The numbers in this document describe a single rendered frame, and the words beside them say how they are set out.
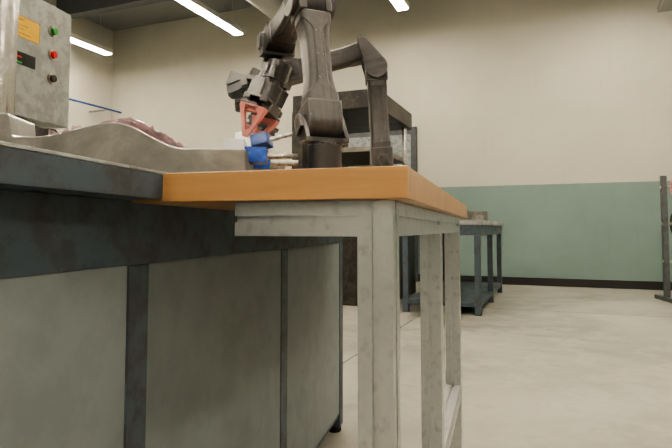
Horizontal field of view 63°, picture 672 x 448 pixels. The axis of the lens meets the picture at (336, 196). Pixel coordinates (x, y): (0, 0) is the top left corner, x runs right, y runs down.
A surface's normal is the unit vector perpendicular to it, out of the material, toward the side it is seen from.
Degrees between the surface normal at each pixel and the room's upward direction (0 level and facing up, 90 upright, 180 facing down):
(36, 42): 90
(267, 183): 90
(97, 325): 90
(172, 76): 90
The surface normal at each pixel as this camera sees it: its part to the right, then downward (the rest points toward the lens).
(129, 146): 0.07, -0.06
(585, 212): -0.37, -0.06
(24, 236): 0.97, -0.01
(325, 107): 0.34, -0.30
